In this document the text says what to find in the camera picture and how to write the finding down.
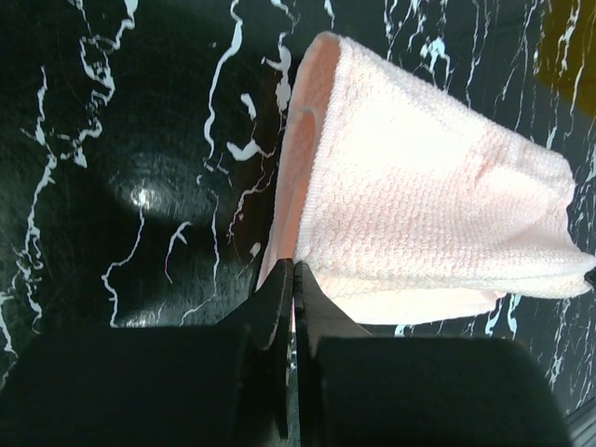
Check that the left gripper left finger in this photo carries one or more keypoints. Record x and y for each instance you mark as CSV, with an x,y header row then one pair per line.
x,y
219,385

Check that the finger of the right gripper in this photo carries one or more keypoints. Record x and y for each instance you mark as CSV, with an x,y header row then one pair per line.
x,y
590,277

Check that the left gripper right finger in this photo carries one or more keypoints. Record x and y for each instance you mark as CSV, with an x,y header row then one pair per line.
x,y
356,389

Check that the pale pink towel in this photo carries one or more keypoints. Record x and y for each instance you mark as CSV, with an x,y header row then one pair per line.
x,y
408,206

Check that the black marble pattern mat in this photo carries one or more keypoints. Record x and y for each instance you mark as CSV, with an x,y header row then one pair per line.
x,y
140,139

